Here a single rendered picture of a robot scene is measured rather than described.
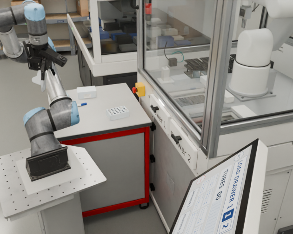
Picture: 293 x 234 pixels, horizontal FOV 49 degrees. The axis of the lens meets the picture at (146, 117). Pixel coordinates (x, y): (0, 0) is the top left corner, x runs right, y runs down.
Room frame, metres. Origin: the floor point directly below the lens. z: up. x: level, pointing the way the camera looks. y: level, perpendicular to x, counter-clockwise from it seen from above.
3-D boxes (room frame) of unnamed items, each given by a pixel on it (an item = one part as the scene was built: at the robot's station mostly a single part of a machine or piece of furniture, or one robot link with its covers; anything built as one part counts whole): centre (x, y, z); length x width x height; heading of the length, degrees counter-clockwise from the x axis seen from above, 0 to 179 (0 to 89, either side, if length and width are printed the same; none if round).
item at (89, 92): (2.03, 0.42, 0.79); 0.13 x 0.09 x 0.05; 104
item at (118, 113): (1.74, 0.18, 0.78); 0.12 x 0.08 x 0.04; 115
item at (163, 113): (1.58, -0.07, 0.87); 0.29 x 0.02 x 0.11; 18
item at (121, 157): (1.88, 0.34, 0.38); 0.62 x 0.58 x 0.76; 18
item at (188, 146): (1.28, -0.17, 0.87); 0.29 x 0.02 x 0.11; 18
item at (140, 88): (1.89, 0.04, 0.88); 0.07 x 0.05 x 0.07; 18
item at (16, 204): (1.22, 0.49, 0.70); 0.45 x 0.44 x 0.12; 120
